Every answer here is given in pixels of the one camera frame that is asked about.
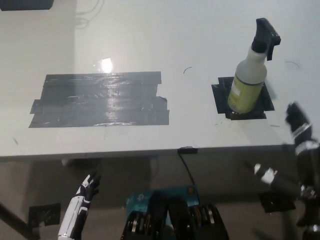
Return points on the robot right hand black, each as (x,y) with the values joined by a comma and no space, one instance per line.
(308,162)

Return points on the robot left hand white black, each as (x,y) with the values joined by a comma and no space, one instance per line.
(73,215)

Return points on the spray bottle green label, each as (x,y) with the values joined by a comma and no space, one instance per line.
(243,87)

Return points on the robot torso black blocks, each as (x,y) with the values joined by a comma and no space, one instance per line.
(177,220)

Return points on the black table leg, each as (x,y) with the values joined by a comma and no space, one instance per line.
(17,217)

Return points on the teal router box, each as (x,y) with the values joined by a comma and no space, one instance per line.
(140,200)

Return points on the small black tape patch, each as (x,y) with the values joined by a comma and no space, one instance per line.
(262,110)

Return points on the large grey tape patch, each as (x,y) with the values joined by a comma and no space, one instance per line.
(100,100)

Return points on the black clip on table edge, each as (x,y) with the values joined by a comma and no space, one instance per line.
(187,150)

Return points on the flat black box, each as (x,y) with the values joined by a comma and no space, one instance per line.
(25,4)

